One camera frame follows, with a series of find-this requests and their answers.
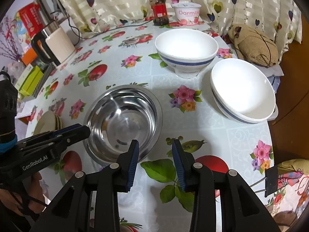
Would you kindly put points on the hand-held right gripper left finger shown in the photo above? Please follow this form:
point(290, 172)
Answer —
point(132, 169)

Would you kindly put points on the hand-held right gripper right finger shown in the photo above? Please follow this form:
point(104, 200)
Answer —
point(179, 169)

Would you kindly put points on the cream electric kettle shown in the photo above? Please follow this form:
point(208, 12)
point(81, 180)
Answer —
point(59, 44)

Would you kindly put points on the black binder clip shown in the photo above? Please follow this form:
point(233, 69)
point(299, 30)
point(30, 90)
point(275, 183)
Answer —
point(271, 181)

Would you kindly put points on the white yogurt cup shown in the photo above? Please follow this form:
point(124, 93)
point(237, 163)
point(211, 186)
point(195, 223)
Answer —
point(187, 14)

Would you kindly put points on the purple flower branches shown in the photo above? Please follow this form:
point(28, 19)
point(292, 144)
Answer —
point(8, 46)

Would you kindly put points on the lime green box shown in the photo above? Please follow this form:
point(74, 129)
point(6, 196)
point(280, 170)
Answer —
point(30, 82)

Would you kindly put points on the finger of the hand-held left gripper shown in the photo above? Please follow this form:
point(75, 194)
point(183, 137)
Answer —
point(68, 129)
point(72, 137)

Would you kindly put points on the zigzag patterned box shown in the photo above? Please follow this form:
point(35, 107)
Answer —
point(47, 76)

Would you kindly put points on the red lid sauce jar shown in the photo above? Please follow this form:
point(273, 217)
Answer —
point(159, 11)

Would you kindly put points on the fruit print tablecloth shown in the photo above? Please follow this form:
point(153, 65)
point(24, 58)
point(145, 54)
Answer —
point(193, 130)

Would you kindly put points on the white bowl with blue stripe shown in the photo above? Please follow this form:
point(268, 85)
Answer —
point(185, 46)
point(241, 89)

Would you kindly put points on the red carton box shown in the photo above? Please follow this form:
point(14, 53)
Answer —
point(30, 21)

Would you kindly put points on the beige plate with brown patch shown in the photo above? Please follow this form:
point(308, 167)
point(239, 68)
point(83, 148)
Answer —
point(61, 123)
point(44, 124)

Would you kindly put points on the clear plastic bag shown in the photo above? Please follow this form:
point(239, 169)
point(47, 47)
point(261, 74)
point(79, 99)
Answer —
point(15, 69)

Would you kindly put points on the person's left hand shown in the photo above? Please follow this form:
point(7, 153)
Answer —
point(14, 200)

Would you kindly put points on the floral cloth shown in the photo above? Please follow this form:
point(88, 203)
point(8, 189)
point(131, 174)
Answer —
point(289, 188)

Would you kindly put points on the stainless steel bowl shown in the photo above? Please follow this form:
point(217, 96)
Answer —
point(123, 123)

